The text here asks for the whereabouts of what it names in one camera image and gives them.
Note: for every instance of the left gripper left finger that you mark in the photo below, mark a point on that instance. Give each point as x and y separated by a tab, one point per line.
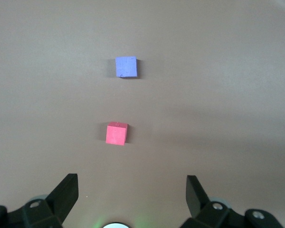
66	190

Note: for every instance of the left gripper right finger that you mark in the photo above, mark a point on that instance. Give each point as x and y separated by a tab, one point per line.
194	194

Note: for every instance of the red foam block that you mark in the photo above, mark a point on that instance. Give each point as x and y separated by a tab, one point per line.
116	134

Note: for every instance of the purple foam block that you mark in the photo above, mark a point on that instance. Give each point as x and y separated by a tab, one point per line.
126	67

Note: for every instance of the brown table cloth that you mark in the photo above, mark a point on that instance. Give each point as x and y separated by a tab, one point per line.
142	35

